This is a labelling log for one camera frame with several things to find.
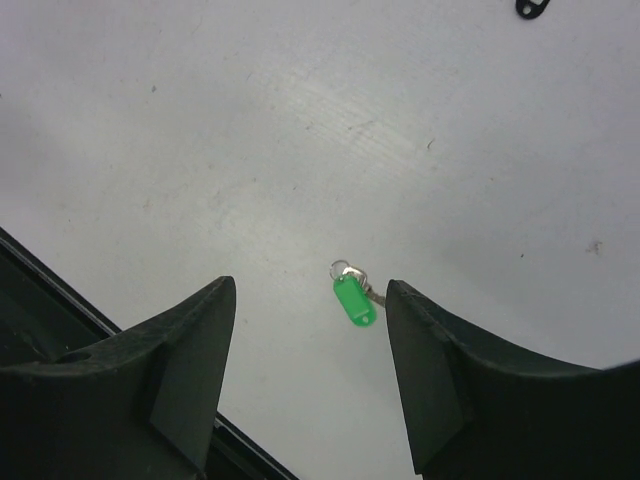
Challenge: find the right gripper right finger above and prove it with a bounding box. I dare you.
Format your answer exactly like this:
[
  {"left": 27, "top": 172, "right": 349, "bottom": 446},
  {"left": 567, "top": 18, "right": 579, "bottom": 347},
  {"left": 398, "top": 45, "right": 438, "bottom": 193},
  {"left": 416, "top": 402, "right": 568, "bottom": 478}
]
[{"left": 386, "top": 280, "right": 639, "bottom": 479}]

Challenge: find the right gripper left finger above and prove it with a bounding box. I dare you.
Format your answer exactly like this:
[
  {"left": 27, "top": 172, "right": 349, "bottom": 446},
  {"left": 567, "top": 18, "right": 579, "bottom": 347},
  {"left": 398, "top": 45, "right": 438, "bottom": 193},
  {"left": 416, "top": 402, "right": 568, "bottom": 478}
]
[{"left": 1, "top": 276, "right": 236, "bottom": 479}]

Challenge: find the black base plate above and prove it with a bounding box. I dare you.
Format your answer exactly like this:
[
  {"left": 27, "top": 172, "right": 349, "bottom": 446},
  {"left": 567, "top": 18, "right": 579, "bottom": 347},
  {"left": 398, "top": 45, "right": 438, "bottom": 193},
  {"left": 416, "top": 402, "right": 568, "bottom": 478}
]
[{"left": 1, "top": 234, "right": 290, "bottom": 479}]

